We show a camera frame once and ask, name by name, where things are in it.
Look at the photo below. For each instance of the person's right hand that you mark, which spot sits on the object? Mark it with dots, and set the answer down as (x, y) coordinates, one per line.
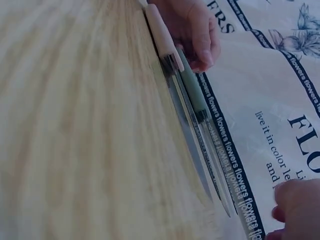
(300, 212)

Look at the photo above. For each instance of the person's left hand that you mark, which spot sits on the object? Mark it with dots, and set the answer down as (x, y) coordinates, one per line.
(186, 22)

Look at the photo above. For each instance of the person's right fingers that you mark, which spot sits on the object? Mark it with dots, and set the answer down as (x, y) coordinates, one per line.
(295, 197)

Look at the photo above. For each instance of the person's left thumb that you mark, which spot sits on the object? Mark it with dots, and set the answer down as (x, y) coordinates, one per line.
(206, 47)

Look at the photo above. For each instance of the slim steel knife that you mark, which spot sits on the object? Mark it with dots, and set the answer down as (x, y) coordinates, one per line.
(205, 160)

